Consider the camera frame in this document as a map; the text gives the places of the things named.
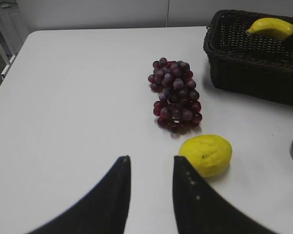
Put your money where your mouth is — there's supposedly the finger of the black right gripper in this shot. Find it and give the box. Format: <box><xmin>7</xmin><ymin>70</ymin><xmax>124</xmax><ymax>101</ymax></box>
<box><xmin>173</xmin><ymin>156</ymin><xmax>272</xmax><ymax>234</ymax></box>

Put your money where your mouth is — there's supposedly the white metal rack frame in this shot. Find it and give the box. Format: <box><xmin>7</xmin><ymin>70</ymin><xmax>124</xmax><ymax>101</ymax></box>
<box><xmin>0</xmin><ymin>0</ymin><xmax>29</xmax><ymax>79</ymax></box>

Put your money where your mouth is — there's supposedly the purple grape bunch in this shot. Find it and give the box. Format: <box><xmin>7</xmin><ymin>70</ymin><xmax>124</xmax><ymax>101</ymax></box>
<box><xmin>147</xmin><ymin>58</ymin><xmax>202</xmax><ymax>134</ymax></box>

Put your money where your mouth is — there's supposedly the dark brown wicker basket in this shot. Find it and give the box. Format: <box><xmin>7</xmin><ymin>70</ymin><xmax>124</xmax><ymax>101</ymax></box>
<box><xmin>203</xmin><ymin>9</ymin><xmax>293</xmax><ymax>106</ymax></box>

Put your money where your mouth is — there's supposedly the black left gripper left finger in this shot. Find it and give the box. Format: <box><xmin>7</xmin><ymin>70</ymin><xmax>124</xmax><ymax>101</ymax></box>
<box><xmin>31</xmin><ymin>156</ymin><xmax>131</xmax><ymax>234</ymax></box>

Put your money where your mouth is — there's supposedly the yellow lemon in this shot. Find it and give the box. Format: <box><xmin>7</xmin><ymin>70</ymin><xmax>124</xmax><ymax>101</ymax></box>
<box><xmin>178</xmin><ymin>135</ymin><xmax>232</xmax><ymax>178</ymax></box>

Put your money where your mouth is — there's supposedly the yellow plastic banana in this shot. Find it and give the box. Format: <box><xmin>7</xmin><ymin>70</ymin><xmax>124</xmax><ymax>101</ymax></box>
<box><xmin>245</xmin><ymin>18</ymin><xmax>293</xmax><ymax>51</ymax></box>

